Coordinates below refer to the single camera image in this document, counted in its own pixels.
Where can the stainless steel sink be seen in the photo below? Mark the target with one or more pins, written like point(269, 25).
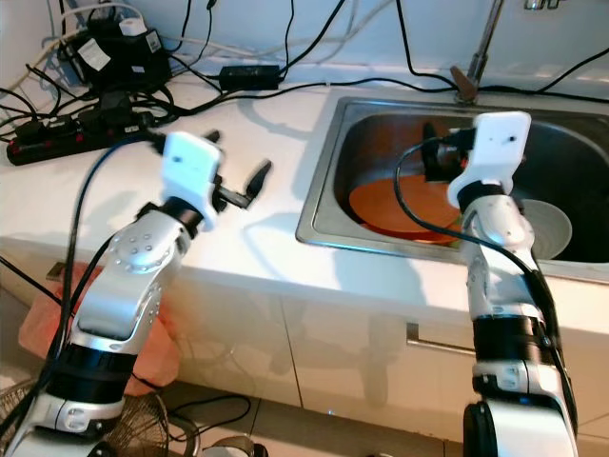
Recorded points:
point(371, 133)

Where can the chrome wall valve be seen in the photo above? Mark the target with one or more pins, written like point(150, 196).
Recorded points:
point(544, 5)

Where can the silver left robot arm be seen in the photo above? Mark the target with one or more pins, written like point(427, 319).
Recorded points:
point(143, 276)

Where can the white bowl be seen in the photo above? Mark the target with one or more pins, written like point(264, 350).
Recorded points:
point(547, 233)

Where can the grey robot left foot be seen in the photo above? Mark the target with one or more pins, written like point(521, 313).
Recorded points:
point(230, 447)

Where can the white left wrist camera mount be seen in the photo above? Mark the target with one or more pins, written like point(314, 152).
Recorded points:
point(190, 167)

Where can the black charger with white label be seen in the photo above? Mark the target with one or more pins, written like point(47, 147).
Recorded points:
point(119, 57)

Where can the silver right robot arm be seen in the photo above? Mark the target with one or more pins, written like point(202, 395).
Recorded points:
point(509, 286)

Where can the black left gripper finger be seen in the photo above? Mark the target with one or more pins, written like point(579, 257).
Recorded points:
point(212, 139)
point(259, 179)

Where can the white kitchen cabinet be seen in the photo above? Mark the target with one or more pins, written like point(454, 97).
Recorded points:
point(295, 362)

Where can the orange plate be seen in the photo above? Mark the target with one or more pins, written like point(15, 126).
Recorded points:
point(400, 205)

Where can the black power strip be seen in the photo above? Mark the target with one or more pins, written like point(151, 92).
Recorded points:
point(76, 141)

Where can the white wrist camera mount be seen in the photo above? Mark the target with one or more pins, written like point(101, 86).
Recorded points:
point(190, 167)
point(500, 148)

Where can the grey metal faucet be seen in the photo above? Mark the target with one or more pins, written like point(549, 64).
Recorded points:
point(466, 88)

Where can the black power adapter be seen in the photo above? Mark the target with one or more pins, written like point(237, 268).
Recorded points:
point(250, 77)

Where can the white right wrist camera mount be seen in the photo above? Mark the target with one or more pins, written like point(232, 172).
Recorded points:
point(500, 148)

